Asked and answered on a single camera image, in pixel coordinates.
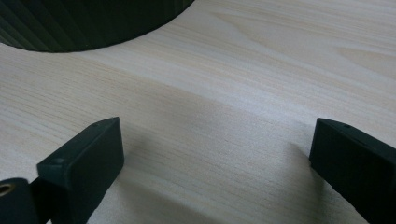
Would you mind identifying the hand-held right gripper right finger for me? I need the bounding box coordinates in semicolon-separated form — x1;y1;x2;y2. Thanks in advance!
309;118;396;224

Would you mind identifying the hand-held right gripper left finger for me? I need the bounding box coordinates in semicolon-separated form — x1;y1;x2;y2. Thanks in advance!
30;117;125;224

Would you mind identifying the dark brown ribbed trash bin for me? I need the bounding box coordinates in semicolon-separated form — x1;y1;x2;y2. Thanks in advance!
0;0;196;53

